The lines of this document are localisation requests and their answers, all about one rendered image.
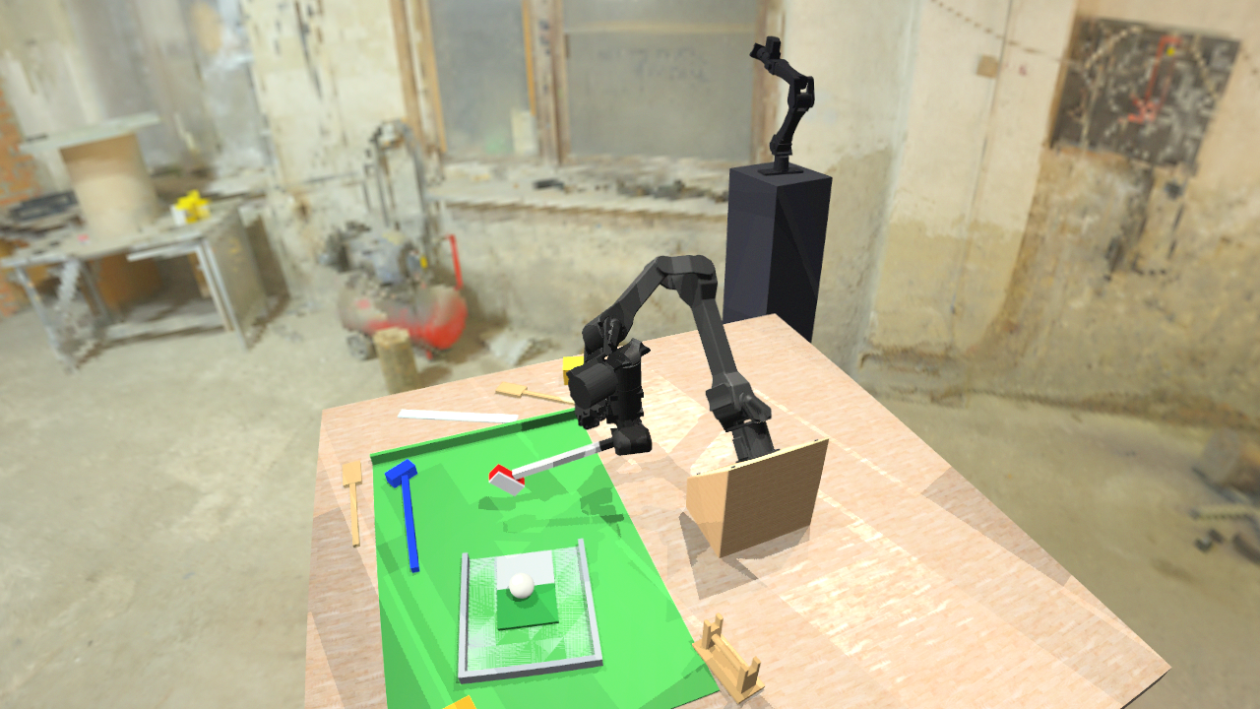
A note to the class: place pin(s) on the green putting mat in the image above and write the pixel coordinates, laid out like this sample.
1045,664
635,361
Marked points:
647,653

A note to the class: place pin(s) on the blue golf putter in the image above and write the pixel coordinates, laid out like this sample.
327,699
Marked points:
400,475

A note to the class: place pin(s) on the white golf ball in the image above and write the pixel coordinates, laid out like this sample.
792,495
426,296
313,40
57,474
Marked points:
521,585

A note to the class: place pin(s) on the white flat strip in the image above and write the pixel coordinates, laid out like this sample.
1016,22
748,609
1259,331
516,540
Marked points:
472,417

